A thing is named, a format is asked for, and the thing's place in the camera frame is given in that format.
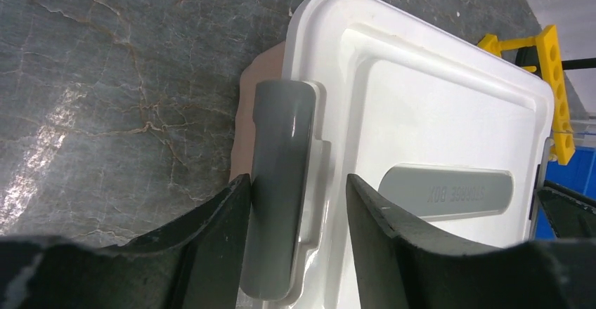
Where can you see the grey bin latch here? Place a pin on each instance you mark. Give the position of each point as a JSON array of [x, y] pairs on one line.
[[283, 118]]

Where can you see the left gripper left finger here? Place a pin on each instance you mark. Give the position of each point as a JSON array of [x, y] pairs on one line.
[[194, 261]]

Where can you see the yellow test tube rack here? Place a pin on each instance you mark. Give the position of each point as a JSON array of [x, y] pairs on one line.
[[540, 55]]

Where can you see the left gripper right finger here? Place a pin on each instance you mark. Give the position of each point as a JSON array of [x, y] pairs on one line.
[[402, 261]]

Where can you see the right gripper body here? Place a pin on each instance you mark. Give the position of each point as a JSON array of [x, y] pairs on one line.
[[569, 213]]

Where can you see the white plastic lid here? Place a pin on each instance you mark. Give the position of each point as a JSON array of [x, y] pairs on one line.
[[436, 125]]

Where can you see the black microphone stand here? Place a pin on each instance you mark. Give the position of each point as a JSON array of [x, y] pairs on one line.
[[575, 63]]

